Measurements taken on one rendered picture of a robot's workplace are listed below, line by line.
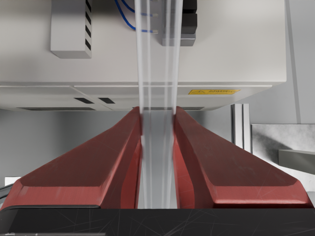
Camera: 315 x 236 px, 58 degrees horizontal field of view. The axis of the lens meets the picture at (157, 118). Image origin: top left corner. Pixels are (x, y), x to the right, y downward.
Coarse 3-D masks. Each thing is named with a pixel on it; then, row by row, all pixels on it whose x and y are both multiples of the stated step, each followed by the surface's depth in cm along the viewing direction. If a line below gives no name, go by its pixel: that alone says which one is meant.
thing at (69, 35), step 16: (64, 0) 41; (80, 0) 41; (192, 0) 39; (64, 16) 41; (80, 16) 41; (192, 16) 39; (64, 32) 41; (80, 32) 41; (192, 32) 41; (64, 48) 40; (80, 48) 40; (240, 112) 76; (240, 128) 75; (240, 144) 74
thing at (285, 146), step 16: (256, 128) 106; (272, 128) 106; (288, 128) 106; (304, 128) 106; (256, 144) 106; (272, 144) 106; (288, 144) 106; (304, 144) 106; (272, 160) 105; (288, 160) 97; (304, 160) 87; (304, 176) 105
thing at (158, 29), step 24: (144, 0) 8; (168, 0) 8; (144, 24) 8; (168, 24) 9; (144, 48) 9; (168, 48) 9; (144, 72) 10; (168, 72) 10; (144, 96) 10; (168, 96) 10; (144, 120) 11; (168, 120) 11; (144, 144) 12; (168, 144) 12; (144, 168) 13; (168, 168) 13; (144, 192) 14; (168, 192) 14
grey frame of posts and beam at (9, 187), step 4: (8, 184) 102; (12, 184) 102; (0, 188) 95; (4, 188) 95; (8, 188) 95; (0, 192) 90; (4, 192) 92; (8, 192) 95; (0, 196) 90; (4, 196) 94; (0, 200) 90; (4, 200) 92
